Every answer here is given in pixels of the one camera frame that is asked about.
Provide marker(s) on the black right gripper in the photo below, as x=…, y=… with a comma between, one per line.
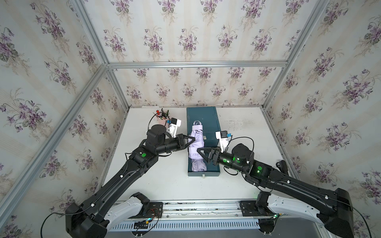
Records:
x=214, y=155

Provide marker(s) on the teal drawer cabinet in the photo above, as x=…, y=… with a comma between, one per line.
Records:
x=202, y=124

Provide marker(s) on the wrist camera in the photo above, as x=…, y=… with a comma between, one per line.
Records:
x=223, y=138
x=174, y=124

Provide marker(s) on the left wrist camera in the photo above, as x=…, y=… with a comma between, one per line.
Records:
x=174, y=124

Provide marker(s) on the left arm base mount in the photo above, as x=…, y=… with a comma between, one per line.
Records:
x=140, y=206

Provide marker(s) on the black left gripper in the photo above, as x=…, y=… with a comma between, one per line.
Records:
x=180, y=143

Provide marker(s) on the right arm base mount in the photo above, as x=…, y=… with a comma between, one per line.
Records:
x=258, y=207

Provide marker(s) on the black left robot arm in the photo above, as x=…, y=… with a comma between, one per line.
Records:
x=97, y=215

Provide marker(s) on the aluminium rail beam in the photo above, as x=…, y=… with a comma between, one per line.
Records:
x=184, y=209

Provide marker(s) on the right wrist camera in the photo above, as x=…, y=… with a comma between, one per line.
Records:
x=223, y=138

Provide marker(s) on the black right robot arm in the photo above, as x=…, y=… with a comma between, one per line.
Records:
x=332, y=208

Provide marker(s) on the purple umbrella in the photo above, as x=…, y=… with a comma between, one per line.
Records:
x=197, y=132
x=198, y=165

